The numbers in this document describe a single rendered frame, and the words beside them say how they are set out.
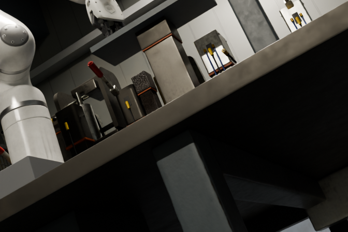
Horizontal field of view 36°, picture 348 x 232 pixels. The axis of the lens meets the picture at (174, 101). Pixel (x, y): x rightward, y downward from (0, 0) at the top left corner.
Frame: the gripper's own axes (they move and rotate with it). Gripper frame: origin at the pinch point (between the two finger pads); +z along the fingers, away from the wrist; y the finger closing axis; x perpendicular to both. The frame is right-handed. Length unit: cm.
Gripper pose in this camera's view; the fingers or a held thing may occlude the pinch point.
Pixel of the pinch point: (114, 39)
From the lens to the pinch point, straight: 162.7
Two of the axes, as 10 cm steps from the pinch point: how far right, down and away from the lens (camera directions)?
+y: 7.1, 0.0, 7.0
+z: 3.6, 8.6, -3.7
